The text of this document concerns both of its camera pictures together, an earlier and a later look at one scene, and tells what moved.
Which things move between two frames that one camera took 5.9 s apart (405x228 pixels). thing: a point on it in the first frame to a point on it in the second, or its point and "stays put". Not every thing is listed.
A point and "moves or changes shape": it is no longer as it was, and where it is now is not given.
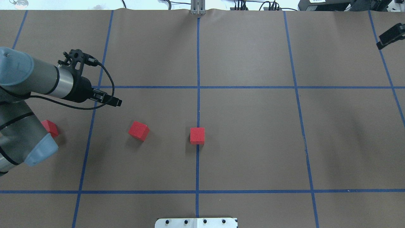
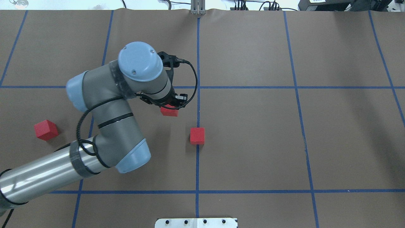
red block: [51, 127] stays put
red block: [139, 130] moves or changes shape
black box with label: [323, 5] stays put
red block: [197, 135] stays put
